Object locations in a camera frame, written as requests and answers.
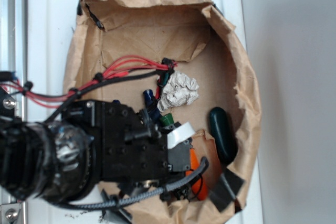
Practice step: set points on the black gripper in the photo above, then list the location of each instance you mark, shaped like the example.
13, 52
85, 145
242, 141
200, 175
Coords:
126, 148

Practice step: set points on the black mounting bracket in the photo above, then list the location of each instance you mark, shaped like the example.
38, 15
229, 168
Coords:
8, 104

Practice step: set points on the orange toy carrot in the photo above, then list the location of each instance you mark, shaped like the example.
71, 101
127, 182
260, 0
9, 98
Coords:
200, 184

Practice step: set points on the crumpled white paper ball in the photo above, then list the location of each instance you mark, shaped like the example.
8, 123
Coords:
179, 90

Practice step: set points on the brown paper bag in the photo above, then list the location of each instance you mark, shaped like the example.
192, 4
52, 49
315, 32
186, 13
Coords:
196, 35

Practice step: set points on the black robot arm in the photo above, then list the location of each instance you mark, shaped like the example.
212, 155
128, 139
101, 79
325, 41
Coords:
47, 160

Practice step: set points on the dark green toy cucumber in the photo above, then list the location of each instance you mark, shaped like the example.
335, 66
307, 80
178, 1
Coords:
224, 139

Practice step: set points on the aluminium frame rail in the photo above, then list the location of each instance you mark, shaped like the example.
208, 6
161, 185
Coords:
14, 58

